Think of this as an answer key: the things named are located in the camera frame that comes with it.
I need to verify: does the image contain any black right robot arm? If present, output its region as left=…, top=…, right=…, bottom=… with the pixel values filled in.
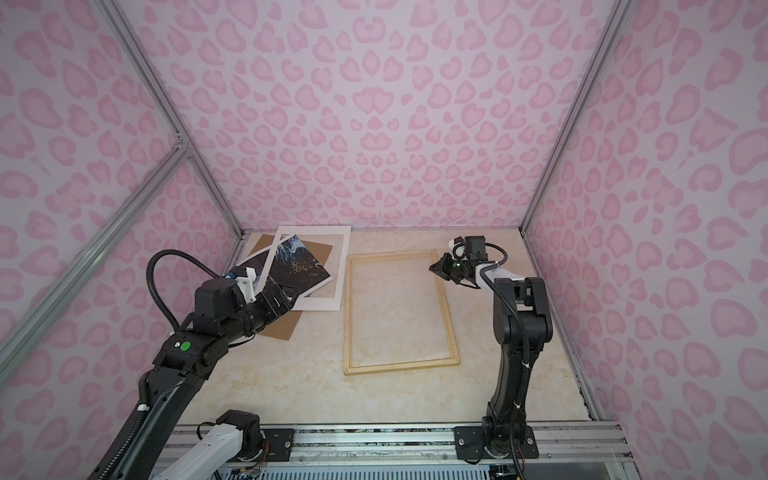
left=429, top=253, right=554, bottom=477

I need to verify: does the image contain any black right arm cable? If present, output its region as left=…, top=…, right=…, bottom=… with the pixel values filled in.
left=479, top=241, right=532, bottom=480

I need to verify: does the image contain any brown cardboard backing board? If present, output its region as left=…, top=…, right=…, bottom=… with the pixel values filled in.
left=260, top=235, right=332, bottom=341

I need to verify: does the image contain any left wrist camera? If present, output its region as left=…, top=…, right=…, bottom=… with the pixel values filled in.
left=225, top=266, right=259, bottom=304

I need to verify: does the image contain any light wooden picture frame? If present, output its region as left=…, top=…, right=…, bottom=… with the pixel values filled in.
left=343, top=250, right=461, bottom=376

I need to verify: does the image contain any diagonal aluminium strut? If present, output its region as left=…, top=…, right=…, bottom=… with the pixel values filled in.
left=1, top=141, right=189, bottom=385

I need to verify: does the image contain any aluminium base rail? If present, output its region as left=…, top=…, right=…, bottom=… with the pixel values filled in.
left=110, top=421, right=637, bottom=480

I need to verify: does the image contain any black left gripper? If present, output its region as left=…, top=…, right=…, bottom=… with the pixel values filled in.
left=222, top=282, right=301, bottom=345

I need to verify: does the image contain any white mat board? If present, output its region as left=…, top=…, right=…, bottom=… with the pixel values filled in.
left=263, top=226, right=351, bottom=311

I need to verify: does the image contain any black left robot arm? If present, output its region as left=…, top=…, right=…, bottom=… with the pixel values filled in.
left=89, top=277, right=299, bottom=479

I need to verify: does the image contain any dark landscape photo print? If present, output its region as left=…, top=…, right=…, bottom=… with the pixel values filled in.
left=225, top=235, right=332, bottom=301

